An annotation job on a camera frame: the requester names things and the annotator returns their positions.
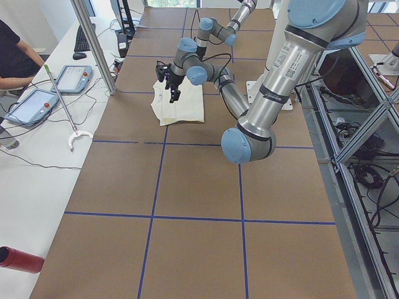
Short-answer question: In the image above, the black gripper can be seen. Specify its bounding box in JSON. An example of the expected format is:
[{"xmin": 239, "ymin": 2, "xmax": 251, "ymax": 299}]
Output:
[{"xmin": 165, "ymin": 64, "xmax": 186, "ymax": 103}]

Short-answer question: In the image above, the cream long-sleeve cat shirt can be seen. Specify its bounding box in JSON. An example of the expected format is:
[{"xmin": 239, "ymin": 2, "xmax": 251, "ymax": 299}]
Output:
[{"xmin": 151, "ymin": 78, "xmax": 204, "ymax": 126}]

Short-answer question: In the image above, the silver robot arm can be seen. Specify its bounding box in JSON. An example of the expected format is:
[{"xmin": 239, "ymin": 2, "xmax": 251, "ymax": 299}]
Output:
[
  {"xmin": 156, "ymin": 1, "xmax": 368, "ymax": 164},
  {"xmin": 196, "ymin": 0, "xmax": 257, "ymax": 60}
]

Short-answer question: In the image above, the far blue teach pendant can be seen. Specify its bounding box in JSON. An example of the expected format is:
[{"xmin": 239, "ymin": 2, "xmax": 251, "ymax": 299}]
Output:
[{"xmin": 55, "ymin": 65, "xmax": 93, "ymax": 94}]

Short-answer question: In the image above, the blue teach pendant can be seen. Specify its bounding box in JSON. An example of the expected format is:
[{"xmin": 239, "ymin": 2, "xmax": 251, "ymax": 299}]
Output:
[
  {"xmin": 55, "ymin": 65, "xmax": 93, "ymax": 94},
  {"xmin": 4, "ymin": 88, "xmax": 59, "ymax": 126}
]

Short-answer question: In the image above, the black computer mouse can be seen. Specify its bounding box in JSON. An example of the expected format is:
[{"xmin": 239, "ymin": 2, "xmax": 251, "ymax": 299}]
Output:
[{"xmin": 72, "ymin": 52, "xmax": 87, "ymax": 60}]

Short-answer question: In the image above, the white reacher grabber stick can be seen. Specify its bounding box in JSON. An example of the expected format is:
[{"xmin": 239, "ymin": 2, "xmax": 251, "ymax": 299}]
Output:
[{"xmin": 44, "ymin": 64, "xmax": 94, "ymax": 153}]

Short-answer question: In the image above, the black keyboard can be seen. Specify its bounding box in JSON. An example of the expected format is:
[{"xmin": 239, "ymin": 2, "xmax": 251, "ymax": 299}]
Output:
[{"xmin": 74, "ymin": 26, "xmax": 90, "ymax": 52}]

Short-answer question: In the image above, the near blue teach pendant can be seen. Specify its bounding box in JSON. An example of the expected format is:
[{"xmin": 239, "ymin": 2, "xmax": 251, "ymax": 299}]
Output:
[{"xmin": 4, "ymin": 88, "xmax": 59, "ymax": 126}]

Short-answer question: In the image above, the seated person black shirt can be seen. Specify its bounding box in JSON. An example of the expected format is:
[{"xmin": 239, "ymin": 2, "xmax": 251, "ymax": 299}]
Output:
[{"xmin": 1, "ymin": 21, "xmax": 44, "ymax": 90}]

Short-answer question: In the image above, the grey water bottle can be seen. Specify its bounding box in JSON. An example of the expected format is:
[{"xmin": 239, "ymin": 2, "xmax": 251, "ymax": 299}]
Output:
[{"xmin": 0, "ymin": 126, "xmax": 19, "ymax": 150}]

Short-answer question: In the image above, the red cylinder bottle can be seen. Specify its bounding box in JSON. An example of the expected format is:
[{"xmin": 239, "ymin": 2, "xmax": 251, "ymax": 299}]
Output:
[{"xmin": 1, "ymin": 246, "xmax": 45, "ymax": 273}]

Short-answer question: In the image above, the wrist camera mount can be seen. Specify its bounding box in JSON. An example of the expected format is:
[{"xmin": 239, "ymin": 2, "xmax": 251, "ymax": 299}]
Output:
[{"xmin": 155, "ymin": 60, "xmax": 171, "ymax": 82}]

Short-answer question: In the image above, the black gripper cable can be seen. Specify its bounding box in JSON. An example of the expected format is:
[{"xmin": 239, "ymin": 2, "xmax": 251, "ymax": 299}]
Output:
[{"xmin": 199, "ymin": 52, "xmax": 234, "ymax": 82}]

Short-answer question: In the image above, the aluminium frame post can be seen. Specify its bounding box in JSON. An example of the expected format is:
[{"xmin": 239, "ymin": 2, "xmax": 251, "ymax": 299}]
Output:
[{"xmin": 70, "ymin": 0, "xmax": 116, "ymax": 95}]

